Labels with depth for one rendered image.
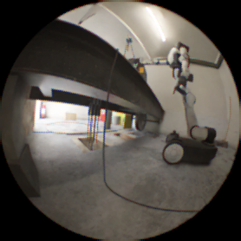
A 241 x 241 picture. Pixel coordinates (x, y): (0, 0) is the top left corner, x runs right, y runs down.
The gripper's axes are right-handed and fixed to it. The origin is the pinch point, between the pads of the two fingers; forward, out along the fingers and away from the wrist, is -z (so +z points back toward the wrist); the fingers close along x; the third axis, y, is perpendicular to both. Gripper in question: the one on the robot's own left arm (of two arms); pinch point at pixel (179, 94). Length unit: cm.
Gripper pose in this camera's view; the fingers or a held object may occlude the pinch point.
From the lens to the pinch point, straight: 70.7
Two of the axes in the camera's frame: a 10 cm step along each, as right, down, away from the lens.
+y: -1.8, 1.0, -9.8
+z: 4.3, -8.9, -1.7
